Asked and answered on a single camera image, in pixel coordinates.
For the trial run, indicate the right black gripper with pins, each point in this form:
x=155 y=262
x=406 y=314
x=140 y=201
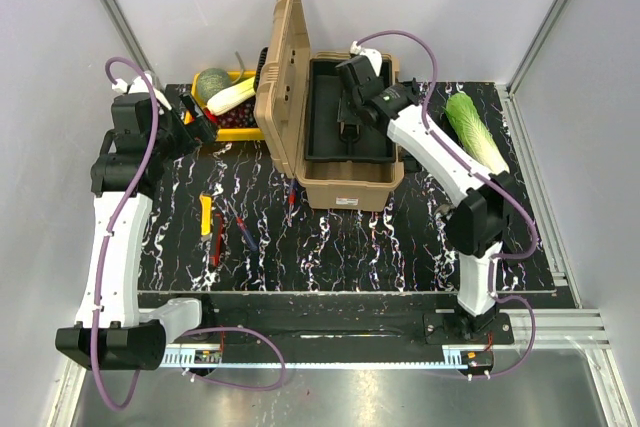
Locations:
x=343 y=114

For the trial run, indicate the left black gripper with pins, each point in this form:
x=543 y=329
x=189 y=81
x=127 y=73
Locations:
x=191 y=140

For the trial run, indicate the black tool box tray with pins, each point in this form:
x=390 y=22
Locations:
x=334 y=133

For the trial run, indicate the tan plastic tool box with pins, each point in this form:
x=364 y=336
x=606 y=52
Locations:
x=301 y=109

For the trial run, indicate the steel claw hammer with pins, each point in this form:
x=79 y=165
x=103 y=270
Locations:
x=444 y=211

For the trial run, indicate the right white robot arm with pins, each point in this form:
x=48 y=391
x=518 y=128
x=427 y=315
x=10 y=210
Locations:
x=479 y=216

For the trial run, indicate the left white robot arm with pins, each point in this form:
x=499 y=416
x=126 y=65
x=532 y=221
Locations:
x=124 y=181

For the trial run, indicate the yellow plastic fruit tray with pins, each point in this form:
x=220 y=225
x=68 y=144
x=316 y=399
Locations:
x=229 y=134

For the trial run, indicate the green netted melon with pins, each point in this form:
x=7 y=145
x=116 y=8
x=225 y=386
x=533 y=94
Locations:
x=210 y=82

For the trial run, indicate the green white leek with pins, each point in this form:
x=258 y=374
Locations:
x=231 y=97

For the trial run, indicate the purple grape bunch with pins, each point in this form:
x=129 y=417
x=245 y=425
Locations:
x=239 y=117

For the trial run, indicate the yellow utility knife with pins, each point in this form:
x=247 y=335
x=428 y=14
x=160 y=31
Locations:
x=206 y=214

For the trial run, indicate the green napa cabbage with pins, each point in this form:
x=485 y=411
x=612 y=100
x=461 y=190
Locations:
x=473 y=134

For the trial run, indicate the blue screwdriver right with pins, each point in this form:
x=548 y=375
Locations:
x=291 y=199

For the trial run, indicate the blue screwdriver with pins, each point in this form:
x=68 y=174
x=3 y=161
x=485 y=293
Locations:
x=248 y=237
x=291 y=199

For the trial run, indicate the red black utility knife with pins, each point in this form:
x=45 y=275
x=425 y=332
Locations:
x=217 y=231

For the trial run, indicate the blue screwdriver left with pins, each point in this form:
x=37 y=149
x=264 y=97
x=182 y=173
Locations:
x=248 y=237

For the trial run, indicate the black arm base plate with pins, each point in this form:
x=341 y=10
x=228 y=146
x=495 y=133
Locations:
x=349 y=328

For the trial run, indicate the aluminium frame rail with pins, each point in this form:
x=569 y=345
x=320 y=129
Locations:
x=146 y=348

